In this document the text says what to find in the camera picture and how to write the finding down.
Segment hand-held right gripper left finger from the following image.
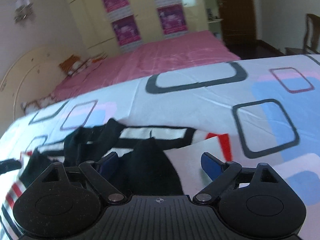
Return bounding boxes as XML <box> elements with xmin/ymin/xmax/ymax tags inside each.
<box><xmin>41</xmin><ymin>151</ymin><xmax>131</xmax><ymax>204</ymax></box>

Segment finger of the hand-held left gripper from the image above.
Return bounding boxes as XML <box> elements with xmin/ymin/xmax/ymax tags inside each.
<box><xmin>0</xmin><ymin>158</ymin><xmax>22</xmax><ymax>174</ymax></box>

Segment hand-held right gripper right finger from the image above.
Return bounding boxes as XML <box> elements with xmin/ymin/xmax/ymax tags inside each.
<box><xmin>192</xmin><ymin>152</ymin><xmax>281</xmax><ymax>205</ymax></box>

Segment striped white knit sweater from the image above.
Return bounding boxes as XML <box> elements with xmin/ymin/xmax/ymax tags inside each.
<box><xmin>0</xmin><ymin>118</ymin><xmax>235</xmax><ymax>240</ymax></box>

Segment orange patterned pillow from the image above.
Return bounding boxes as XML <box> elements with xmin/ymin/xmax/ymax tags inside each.
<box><xmin>86</xmin><ymin>52</ymin><xmax>107</xmax><ymax>64</ymax></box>
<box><xmin>20</xmin><ymin>94</ymin><xmax>59</xmax><ymax>114</ymax></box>
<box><xmin>59</xmin><ymin>54</ymin><xmax>87</xmax><ymax>77</ymax></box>

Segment white bed sheet square pattern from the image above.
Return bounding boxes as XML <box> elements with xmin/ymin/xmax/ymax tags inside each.
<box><xmin>0</xmin><ymin>54</ymin><xmax>320</xmax><ymax>240</ymax></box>

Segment pink bed sheet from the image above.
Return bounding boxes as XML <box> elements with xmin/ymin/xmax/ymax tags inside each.
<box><xmin>51</xmin><ymin>30</ymin><xmax>242</xmax><ymax>103</ymax></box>

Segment cream glossy wardrobe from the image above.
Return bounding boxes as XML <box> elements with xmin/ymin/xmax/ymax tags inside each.
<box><xmin>59</xmin><ymin>0</ymin><xmax>223</xmax><ymax>53</ymax></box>

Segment cream open shelf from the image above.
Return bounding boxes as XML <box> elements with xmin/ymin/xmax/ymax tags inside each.
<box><xmin>199</xmin><ymin>0</ymin><xmax>224</xmax><ymax>40</ymax></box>

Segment dark brown wooden door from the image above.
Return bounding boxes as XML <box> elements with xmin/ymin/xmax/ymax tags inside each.
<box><xmin>212</xmin><ymin>0</ymin><xmax>261</xmax><ymax>46</ymax></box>

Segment brown wooden chair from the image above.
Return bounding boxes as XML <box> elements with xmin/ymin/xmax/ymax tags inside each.
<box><xmin>285</xmin><ymin>13</ymin><xmax>320</xmax><ymax>56</ymax></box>

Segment glass wall lamp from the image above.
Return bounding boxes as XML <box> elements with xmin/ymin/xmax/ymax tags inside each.
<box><xmin>13</xmin><ymin>0</ymin><xmax>34</xmax><ymax>24</ymax></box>

